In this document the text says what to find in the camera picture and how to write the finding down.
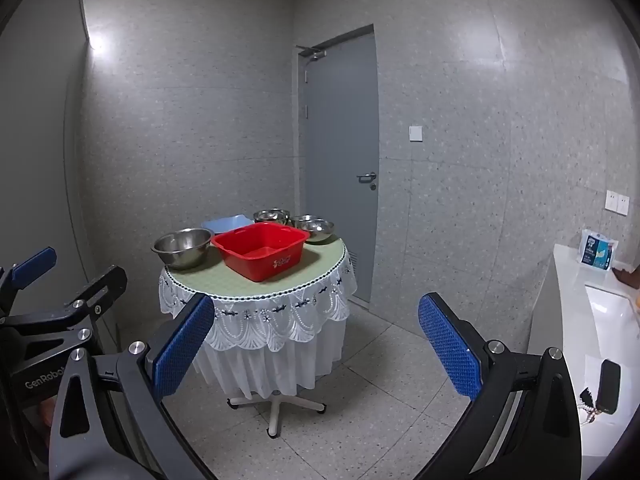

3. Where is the white table base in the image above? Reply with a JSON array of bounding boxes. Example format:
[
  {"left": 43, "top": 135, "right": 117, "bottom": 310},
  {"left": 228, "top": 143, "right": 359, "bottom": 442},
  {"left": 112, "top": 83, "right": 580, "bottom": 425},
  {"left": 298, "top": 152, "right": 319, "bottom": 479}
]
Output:
[{"left": 227, "top": 389, "right": 327, "bottom": 436}]

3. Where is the key ring with beads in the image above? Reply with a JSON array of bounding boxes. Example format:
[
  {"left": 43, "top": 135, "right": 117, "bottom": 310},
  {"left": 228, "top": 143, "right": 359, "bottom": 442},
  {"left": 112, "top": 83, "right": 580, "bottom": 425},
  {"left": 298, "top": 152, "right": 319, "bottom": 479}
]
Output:
[{"left": 577, "top": 387, "right": 601, "bottom": 424}]

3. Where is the person's left hand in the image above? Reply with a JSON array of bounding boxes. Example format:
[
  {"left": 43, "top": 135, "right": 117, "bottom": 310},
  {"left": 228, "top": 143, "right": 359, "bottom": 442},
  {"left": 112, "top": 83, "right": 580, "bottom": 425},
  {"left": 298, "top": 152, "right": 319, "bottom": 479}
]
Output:
[{"left": 39, "top": 396, "right": 58, "bottom": 431}]

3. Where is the large steel bowl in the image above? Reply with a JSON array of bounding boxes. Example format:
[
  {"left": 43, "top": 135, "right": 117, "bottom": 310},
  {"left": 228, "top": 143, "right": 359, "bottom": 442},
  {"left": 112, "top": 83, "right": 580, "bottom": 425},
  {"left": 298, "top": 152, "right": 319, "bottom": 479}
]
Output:
[{"left": 151, "top": 228, "right": 215, "bottom": 270}]

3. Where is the medium steel bowl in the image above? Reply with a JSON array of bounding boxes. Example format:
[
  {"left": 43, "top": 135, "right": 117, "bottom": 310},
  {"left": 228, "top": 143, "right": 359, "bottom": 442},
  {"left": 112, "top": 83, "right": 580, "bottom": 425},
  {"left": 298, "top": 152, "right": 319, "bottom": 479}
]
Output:
[{"left": 299, "top": 219, "right": 336, "bottom": 245}]

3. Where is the grey door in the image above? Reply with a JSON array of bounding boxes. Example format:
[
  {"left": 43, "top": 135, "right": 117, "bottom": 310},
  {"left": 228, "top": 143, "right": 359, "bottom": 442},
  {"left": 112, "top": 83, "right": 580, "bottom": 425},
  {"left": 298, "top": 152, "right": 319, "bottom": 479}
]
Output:
[{"left": 298, "top": 24, "right": 379, "bottom": 306}]

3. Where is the black key fob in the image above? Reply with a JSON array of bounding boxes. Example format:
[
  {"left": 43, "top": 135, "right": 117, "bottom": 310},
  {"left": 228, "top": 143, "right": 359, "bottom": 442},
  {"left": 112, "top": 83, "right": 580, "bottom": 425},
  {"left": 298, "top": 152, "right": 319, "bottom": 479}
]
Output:
[{"left": 597, "top": 359, "right": 622, "bottom": 415}]

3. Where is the white counter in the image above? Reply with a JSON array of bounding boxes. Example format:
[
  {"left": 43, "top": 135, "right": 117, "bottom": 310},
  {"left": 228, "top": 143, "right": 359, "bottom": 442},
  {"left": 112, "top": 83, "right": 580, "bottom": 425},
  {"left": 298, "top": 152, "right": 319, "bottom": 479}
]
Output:
[{"left": 527, "top": 242, "right": 640, "bottom": 461}]

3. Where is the white sink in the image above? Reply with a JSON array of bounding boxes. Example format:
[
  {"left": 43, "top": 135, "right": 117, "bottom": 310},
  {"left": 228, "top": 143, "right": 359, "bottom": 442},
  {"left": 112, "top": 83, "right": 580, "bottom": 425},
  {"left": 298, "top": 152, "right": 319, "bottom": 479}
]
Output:
[{"left": 582, "top": 284, "right": 640, "bottom": 361}]

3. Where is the blue tissue packet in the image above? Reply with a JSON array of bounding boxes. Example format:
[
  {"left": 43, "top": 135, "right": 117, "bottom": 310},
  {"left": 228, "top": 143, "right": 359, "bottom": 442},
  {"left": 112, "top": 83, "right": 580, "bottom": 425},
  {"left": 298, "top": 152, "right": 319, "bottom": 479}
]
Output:
[{"left": 579, "top": 229, "right": 619, "bottom": 271}]

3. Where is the green round table mat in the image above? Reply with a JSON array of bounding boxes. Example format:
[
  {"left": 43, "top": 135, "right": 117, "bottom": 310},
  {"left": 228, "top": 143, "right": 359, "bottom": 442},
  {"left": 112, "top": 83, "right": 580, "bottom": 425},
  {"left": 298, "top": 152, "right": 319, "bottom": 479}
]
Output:
[{"left": 162, "top": 232, "right": 348, "bottom": 300}]

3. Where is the white wall socket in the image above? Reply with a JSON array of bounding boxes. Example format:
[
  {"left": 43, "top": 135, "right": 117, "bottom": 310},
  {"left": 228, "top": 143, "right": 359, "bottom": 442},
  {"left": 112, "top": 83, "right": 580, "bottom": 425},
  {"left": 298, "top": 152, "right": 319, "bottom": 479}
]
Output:
[{"left": 605, "top": 190, "right": 629, "bottom": 217}]

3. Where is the red plastic basin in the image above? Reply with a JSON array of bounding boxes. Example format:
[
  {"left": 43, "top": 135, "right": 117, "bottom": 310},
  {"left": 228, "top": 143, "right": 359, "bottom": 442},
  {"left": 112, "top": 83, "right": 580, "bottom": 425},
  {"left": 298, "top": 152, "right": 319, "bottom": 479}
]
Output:
[{"left": 210, "top": 221, "right": 310, "bottom": 283}]

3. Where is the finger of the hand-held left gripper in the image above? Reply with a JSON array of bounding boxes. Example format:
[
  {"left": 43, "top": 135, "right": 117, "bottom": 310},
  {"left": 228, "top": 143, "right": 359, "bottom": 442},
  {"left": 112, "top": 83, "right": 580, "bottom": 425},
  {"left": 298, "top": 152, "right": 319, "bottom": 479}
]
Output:
[
  {"left": 0, "top": 246, "right": 57, "bottom": 313},
  {"left": 0, "top": 266, "right": 128, "bottom": 343}
]

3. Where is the blue plastic basin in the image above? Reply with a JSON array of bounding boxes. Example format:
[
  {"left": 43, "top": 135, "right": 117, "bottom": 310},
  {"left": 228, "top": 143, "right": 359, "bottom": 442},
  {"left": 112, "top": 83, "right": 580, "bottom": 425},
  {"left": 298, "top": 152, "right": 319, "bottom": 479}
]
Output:
[{"left": 201, "top": 214, "right": 254, "bottom": 235}]

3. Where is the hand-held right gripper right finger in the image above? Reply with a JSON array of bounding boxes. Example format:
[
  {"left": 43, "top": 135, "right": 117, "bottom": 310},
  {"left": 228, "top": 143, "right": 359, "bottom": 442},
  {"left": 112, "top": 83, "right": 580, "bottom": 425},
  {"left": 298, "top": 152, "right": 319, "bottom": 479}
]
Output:
[{"left": 415, "top": 292, "right": 583, "bottom": 480}]

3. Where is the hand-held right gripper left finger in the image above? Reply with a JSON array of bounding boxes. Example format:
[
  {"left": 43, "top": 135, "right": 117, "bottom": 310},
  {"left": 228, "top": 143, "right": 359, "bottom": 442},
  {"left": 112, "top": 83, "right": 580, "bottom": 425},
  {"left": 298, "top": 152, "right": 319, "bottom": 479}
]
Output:
[{"left": 48, "top": 292, "right": 216, "bottom": 480}]

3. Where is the white lace tablecloth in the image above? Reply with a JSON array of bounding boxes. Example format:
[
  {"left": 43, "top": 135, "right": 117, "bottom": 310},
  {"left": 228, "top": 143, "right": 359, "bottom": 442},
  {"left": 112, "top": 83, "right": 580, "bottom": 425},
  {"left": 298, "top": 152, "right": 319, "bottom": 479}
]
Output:
[{"left": 159, "top": 240, "right": 359, "bottom": 402}]

